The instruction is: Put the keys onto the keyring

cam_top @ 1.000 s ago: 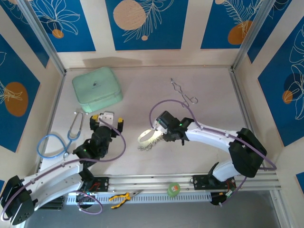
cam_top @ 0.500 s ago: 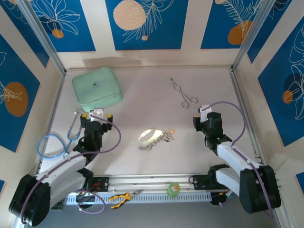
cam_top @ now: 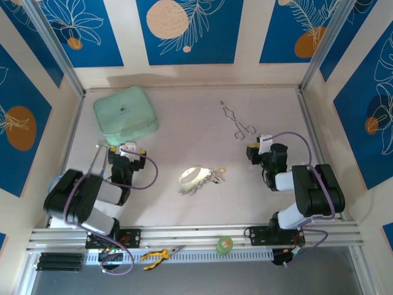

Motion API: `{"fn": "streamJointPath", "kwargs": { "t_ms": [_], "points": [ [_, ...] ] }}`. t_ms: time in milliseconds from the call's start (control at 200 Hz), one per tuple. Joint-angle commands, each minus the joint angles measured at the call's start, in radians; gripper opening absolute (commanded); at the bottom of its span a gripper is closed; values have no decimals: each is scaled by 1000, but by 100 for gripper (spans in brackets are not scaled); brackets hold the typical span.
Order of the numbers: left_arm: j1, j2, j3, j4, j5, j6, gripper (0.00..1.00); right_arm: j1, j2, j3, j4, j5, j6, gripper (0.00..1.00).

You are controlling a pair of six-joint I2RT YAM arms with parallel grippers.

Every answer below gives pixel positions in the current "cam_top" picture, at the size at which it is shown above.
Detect small bunch of keys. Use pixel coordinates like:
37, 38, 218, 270
210, 167, 228, 184

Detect blue stethoscope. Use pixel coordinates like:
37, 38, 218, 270
48, 141, 116, 193

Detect mint green zip case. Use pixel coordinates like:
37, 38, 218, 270
93, 85, 160, 148

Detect yellow black pliers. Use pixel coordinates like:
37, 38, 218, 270
140, 245, 187, 271

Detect green tape roll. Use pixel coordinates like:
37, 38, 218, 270
216, 235, 234, 256

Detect black ribbed extrusion block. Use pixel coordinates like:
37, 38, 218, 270
36, 252, 84, 272

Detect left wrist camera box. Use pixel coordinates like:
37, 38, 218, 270
119, 141, 142, 162

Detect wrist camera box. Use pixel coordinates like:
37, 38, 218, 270
257, 132, 273, 156
119, 141, 142, 162

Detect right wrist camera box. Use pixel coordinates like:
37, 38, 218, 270
257, 132, 273, 156

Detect aluminium table side rail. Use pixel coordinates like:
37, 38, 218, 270
12, 90, 87, 295
296, 87, 381, 295

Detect silver wire tongs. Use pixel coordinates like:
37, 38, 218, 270
220, 100, 257, 141

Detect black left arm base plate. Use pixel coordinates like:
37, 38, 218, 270
85, 227, 142, 249

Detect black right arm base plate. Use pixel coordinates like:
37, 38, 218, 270
247, 226, 306, 246

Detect black cable bracket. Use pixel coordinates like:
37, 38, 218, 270
98, 248, 125, 272
271, 249, 294, 268

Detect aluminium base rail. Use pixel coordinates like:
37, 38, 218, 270
26, 226, 365, 253

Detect grey slotted cable duct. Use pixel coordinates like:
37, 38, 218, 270
84, 248, 274, 265

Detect aluminium frame post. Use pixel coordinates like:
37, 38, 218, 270
23, 0, 87, 98
299, 0, 360, 93

